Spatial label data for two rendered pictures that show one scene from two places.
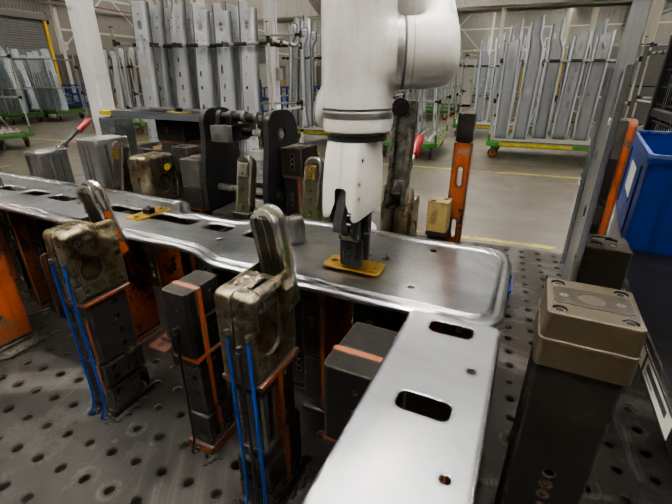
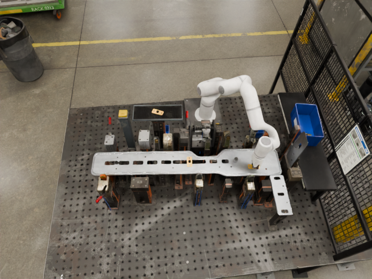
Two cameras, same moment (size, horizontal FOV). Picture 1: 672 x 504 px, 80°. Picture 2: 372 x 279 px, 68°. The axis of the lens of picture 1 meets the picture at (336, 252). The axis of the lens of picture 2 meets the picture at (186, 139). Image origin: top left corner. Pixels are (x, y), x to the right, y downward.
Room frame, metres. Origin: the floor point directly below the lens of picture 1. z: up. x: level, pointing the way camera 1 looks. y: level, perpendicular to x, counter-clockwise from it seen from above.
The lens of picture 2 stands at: (-0.07, 0.87, 2.77)
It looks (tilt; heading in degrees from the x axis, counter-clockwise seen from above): 57 degrees down; 331
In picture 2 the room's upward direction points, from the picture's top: 2 degrees clockwise
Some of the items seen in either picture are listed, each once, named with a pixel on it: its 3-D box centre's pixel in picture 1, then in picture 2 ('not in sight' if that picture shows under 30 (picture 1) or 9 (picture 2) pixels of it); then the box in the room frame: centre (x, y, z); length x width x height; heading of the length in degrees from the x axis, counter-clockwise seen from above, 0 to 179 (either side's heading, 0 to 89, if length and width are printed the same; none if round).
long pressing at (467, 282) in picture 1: (139, 215); (186, 163); (0.76, 0.39, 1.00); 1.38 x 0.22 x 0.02; 65
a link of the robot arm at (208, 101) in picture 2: not in sight; (212, 91); (1.21, -0.08, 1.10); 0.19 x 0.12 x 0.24; 88
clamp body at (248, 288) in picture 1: (264, 396); (245, 194); (0.40, 0.09, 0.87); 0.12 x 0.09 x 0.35; 155
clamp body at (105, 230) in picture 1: (105, 319); (197, 190); (0.57, 0.39, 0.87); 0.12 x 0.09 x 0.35; 155
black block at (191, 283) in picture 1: (204, 367); (226, 191); (0.49, 0.20, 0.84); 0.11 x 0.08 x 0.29; 155
